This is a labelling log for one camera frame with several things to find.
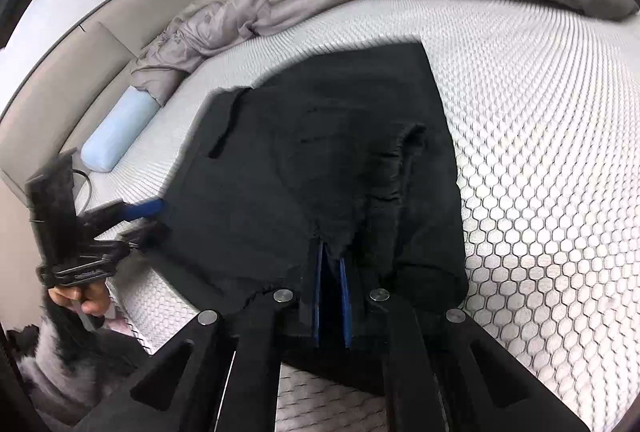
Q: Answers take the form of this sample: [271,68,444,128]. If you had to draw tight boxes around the beige headboard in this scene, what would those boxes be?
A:
[0,0,223,193]

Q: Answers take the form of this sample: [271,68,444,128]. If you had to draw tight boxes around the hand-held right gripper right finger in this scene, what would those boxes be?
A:
[336,256,591,432]

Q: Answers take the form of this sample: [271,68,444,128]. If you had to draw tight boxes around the person's left forearm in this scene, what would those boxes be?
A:
[10,307,151,428]

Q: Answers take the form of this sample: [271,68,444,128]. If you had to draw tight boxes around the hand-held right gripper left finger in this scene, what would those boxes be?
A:
[75,242,328,432]

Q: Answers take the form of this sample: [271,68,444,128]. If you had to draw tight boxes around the person's left hand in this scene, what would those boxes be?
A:
[47,282,112,318]

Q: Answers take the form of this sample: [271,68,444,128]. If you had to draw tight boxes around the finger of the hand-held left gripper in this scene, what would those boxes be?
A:
[80,198,166,233]
[117,221,171,253]

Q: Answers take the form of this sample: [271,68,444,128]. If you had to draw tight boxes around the black cable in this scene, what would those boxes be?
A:
[72,168,93,213]

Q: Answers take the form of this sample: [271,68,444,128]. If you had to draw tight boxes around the light grey quilt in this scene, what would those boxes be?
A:
[130,0,416,108]

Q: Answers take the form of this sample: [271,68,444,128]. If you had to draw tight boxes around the black pants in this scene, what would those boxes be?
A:
[162,40,471,393]

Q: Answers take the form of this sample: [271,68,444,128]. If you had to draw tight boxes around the light blue pillow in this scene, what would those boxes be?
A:
[80,87,160,173]

